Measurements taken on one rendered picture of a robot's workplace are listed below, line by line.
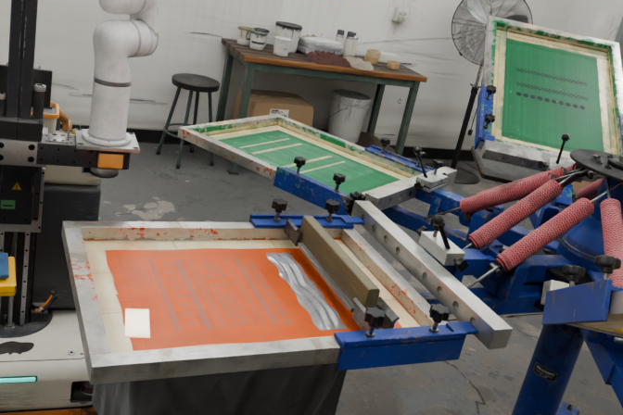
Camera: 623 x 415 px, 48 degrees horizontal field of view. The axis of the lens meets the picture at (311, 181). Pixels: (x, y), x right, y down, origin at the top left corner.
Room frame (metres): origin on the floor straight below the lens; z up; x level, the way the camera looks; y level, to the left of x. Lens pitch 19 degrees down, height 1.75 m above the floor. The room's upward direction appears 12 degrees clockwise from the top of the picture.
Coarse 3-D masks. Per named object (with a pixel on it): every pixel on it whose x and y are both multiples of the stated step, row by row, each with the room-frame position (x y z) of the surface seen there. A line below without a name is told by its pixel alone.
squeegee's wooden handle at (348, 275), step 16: (304, 224) 1.67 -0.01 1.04; (320, 224) 1.65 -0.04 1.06; (304, 240) 1.65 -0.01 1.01; (320, 240) 1.58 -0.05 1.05; (320, 256) 1.56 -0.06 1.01; (336, 256) 1.50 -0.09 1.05; (336, 272) 1.48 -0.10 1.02; (352, 272) 1.42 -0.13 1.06; (352, 288) 1.41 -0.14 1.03; (368, 288) 1.36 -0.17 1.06; (368, 304) 1.35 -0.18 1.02
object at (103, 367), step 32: (64, 224) 1.49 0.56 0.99; (96, 224) 1.53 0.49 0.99; (128, 224) 1.56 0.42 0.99; (160, 224) 1.60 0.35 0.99; (192, 224) 1.64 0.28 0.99; (224, 224) 1.68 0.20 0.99; (96, 320) 1.13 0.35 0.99; (416, 320) 1.44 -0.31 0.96; (96, 352) 1.04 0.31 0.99; (128, 352) 1.05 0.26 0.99; (160, 352) 1.07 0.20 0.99; (192, 352) 1.09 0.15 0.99; (224, 352) 1.11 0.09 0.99; (256, 352) 1.14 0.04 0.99; (288, 352) 1.16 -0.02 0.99; (320, 352) 1.19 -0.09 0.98
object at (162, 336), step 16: (288, 288) 1.47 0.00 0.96; (320, 288) 1.51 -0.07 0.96; (128, 304) 1.26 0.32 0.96; (144, 304) 1.28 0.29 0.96; (160, 304) 1.29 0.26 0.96; (288, 304) 1.40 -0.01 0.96; (336, 304) 1.45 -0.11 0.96; (160, 320) 1.23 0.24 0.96; (304, 320) 1.35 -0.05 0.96; (352, 320) 1.39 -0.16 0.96; (160, 336) 1.17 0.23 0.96; (176, 336) 1.18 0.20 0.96; (192, 336) 1.20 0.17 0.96; (208, 336) 1.21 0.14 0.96; (224, 336) 1.22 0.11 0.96; (240, 336) 1.23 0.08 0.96; (256, 336) 1.24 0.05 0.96; (272, 336) 1.26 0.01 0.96; (288, 336) 1.27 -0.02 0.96; (304, 336) 1.28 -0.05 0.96; (320, 336) 1.29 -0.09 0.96
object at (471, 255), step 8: (432, 256) 1.64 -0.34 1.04; (464, 256) 1.68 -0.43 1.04; (472, 256) 1.69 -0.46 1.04; (480, 256) 1.71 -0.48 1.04; (440, 264) 1.63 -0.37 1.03; (472, 264) 1.68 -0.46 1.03; (480, 264) 1.69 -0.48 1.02; (464, 272) 1.67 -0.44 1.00; (472, 272) 1.68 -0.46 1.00; (480, 272) 1.69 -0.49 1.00
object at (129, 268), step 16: (112, 256) 1.45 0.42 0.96; (128, 256) 1.47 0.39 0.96; (144, 256) 1.49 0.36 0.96; (160, 256) 1.50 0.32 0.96; (176, 256) 1.52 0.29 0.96; (192, 256) 1.54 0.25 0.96; (208, 256) 1.55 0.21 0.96; (224, 256) 1.57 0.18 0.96; (240, 256) 1.59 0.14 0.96; (256, 256) 1.61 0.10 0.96; (304, 256) 1.67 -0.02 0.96; (112, 272) 1.38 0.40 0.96; (128, 272) 1.39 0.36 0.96; (144, 272) 1.41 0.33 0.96; (272, 272) 1.54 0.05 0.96; (128, 288) 1.33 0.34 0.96; (144, 288) 1.34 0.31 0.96
